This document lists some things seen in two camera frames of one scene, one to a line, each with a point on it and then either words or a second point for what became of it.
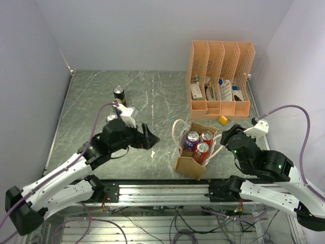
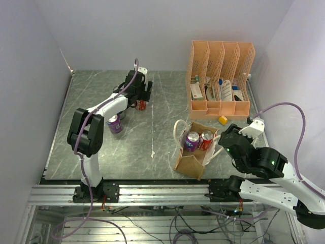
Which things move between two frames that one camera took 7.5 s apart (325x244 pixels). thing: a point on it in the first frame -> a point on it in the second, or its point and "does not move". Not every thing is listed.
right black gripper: (235, 129) does not move
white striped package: (226, 92) does not move
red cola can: (201, 152) -> (140, 104)
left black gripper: (145, 140) -> (145, 95)
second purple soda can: (192, 138) does not move
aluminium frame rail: (164, 195) does not move
